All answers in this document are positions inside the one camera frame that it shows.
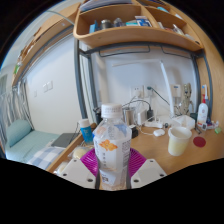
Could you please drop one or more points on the teal bed mattress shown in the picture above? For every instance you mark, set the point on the teal bed mattress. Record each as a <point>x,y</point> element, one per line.
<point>30,143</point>

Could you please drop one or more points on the wrapped pale bun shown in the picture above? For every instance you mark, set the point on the wrapped pale bun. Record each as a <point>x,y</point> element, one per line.
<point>61,167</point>
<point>79,153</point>

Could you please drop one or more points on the small black charger block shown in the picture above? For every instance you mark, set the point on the small black charger block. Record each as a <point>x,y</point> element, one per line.
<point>134,132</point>

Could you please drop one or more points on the white desk lamp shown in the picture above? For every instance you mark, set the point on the white desk lamp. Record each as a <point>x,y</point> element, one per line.
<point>166,83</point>

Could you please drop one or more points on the blue squeeze bottle white nozzle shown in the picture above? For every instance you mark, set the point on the blue squeeze bottle white nozzle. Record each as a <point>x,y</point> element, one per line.
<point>205,90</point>

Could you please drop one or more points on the pale yellow cup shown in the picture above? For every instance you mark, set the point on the pale yellow cup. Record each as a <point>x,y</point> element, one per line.
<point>178,143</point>

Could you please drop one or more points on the dark grey laptop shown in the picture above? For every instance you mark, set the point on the dark grey laptop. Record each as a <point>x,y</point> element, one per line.
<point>63,140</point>

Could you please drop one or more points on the blue checked blanket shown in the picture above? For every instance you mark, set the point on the blue checked blanket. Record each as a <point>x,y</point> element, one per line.
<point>45,156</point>

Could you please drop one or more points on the wooden loft side board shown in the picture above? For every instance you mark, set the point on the wooden loft side board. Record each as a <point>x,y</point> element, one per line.
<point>43,36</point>

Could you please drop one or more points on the white charger block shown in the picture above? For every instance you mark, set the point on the white charger block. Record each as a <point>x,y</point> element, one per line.
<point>140,117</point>

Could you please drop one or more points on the flat round red coaster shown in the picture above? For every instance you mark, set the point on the flat round red coaster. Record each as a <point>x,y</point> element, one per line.
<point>199,142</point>

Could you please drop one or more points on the white pump lotion bottle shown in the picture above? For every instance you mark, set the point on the white pump lotion bottle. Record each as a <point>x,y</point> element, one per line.
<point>202,115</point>

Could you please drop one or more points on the white folded paper box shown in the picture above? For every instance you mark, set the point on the white folded paper box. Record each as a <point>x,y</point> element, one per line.
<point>185,121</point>

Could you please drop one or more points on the steel mug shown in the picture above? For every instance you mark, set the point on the steel mug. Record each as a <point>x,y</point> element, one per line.
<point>128,116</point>

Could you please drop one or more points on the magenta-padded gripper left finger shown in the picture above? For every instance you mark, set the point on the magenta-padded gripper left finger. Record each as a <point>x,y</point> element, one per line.
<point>76,170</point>

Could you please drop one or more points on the white double wall socket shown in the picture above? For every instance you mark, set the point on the white double wall socket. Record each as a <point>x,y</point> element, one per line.
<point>141,91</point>

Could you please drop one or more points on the wooden tree figurine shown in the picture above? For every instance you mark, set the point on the wooden tree figurine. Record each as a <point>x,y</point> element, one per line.
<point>186,100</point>

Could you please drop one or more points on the black plug adapter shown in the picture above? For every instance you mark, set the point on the black plug adapter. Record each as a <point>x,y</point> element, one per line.
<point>150,114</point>

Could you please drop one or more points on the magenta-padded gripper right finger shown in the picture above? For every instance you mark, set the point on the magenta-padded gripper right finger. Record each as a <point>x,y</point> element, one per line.
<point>148,171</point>

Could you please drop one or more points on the teal pillow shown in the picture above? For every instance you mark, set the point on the teal pillow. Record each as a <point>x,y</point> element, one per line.
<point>18,132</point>

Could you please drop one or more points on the grey metal bed frame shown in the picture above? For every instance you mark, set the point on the grey metal bed frame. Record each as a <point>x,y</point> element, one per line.
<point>79,76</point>

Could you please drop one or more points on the blue bottle with white cap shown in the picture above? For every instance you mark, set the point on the blue bottle with white cap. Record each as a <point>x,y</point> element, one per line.
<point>86,132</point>

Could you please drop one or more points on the wooden shelf unit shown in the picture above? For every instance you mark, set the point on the wooden shelf unit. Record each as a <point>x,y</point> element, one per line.
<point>133,31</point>

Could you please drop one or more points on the white wall light switch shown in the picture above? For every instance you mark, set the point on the white wall light switch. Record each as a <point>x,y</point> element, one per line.
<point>47,86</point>

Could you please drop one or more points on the white power strip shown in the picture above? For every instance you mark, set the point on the white power strip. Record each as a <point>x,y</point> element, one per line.
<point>153,124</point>

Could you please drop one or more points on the green gel bottle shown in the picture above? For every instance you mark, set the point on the green gel bottle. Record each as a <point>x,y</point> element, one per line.
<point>218,130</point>

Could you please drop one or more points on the small white oval device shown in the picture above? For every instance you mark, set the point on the small white oval device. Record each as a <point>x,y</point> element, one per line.
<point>158,132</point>

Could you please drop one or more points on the clear plastic water bottle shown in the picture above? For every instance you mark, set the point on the clear plastic water bottle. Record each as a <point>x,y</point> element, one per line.
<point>111,150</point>

